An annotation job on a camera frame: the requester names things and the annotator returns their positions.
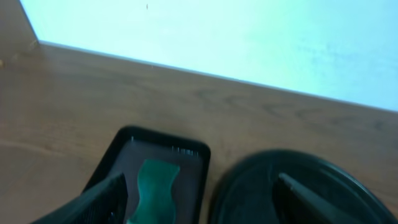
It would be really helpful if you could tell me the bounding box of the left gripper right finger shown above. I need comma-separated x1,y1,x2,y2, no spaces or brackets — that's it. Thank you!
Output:
272,173,363,224

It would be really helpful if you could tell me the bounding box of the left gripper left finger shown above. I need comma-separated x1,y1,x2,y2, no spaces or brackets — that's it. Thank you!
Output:
33,173,128,224

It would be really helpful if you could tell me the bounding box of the green sponge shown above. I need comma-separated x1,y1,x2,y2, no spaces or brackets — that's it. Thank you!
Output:
127,159,180,224

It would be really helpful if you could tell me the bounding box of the round black tray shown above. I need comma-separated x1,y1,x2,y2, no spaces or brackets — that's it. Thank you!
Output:
208,149,397,223

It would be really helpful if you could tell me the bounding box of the dark brown square tray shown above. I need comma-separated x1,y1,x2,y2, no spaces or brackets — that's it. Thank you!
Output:
83,126,211,223

